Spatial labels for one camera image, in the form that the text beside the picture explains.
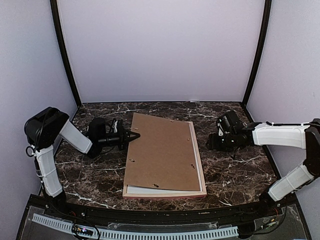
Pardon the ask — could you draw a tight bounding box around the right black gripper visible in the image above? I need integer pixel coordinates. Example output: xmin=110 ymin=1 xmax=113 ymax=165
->
xmin=206 ymin=132 xmax=237 ymax=153

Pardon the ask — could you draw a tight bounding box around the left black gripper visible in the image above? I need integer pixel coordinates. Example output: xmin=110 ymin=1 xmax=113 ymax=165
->
xmin=98 ymin=125 xmax=141 ymax=151

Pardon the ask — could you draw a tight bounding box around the brown backing board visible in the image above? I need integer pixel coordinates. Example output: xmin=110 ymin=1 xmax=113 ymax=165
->
xmin=124 ymin=113 xmax=201 ymax=191

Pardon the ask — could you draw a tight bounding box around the canyon photo print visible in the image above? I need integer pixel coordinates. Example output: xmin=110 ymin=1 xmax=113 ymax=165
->
xmin=124 ymin=123 xmax=204 ymax=195

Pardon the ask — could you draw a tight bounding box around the pink wooden picture frame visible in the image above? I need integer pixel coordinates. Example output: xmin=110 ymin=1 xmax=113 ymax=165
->
xmin=121 ymin=121 xmax=208 ymax=200

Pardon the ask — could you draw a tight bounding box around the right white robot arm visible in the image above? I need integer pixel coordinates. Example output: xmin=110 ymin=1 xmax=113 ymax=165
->
xmin=206 ymin=110 xmax=320 ymax=217

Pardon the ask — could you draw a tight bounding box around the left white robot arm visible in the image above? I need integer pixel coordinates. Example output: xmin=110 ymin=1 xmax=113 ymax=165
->
xmin=24 ymin=107 xmax=141 ymax=218

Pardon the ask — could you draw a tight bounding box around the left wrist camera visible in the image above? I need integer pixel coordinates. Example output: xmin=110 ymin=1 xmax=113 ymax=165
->
xmin=108 ymin=118 xmax=125 ymax=134

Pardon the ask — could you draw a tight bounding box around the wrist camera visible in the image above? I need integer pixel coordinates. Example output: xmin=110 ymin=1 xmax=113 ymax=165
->
xmin=108 ymin=118 xmax=125 ymax=134
xmin=216 ymin=110 xmax=244 ymax=136

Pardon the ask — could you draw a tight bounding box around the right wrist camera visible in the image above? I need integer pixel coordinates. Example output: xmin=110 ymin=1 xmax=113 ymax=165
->
xmin=216 ymin=110 xmax=244 ymax=136

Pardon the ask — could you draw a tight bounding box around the black front rail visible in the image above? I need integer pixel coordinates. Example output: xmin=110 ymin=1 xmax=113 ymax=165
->
xmin=27 ymin=194 xmax=289 ymax=226

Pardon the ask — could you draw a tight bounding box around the white slotted cable duct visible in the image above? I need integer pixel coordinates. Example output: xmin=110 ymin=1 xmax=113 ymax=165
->
xmin=31 ymin=213 xmax=239 ymax=240

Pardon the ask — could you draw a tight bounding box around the left black corner post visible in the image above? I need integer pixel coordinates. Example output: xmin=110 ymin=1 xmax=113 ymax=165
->
xmin=49 ymin=0 xmax=82 ymax=108

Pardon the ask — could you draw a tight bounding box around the black corner post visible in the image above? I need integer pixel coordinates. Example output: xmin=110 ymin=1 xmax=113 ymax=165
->
xmin=49 ymin=0 xmax=82 ymax=108
xmin=241 ymin=0 xmax=272 ymax=108

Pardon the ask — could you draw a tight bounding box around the right black corner post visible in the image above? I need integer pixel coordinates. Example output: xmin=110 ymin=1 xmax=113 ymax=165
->
xmin=241 ymin=0 xmax=272 ymax=108

